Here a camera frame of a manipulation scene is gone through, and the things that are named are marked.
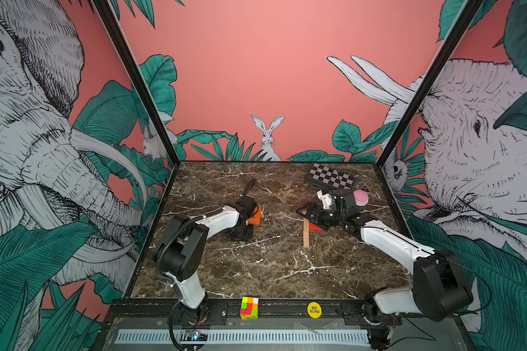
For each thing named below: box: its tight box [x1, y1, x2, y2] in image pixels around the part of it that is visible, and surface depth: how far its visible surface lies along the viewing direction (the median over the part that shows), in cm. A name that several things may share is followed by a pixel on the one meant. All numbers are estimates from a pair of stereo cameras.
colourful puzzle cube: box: [239, 296, 259, 322], surface depth 73 cm
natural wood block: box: [303, 217, 310, 248], surface depth 95 cm
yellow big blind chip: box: [306, 301, 323, 319], surface depth 76 cm
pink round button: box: [353, 189, 369, 207], surface depth 107 cm
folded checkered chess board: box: [305, 162, 355, 191], surface depth 113 cm
